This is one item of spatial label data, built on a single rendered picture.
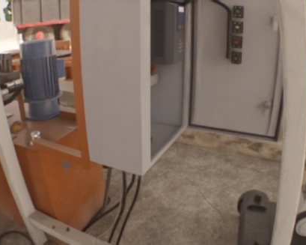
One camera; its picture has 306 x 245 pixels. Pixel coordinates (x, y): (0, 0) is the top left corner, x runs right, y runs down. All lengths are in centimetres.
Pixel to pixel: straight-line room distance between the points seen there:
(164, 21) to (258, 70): 40
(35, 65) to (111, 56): 74
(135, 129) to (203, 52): 46
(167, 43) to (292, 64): 53
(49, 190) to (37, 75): 59
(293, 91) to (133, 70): 40
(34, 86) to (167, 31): 80
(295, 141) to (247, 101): 55
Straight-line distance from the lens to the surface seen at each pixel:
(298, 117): 51
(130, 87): 69
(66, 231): 122
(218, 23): 102
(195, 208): 167
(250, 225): 133
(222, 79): 104
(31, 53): 138
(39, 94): 142
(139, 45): 66
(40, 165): 115
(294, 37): 48
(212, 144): 236
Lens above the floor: 109
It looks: 22 degrees down
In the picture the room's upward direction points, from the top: straight up
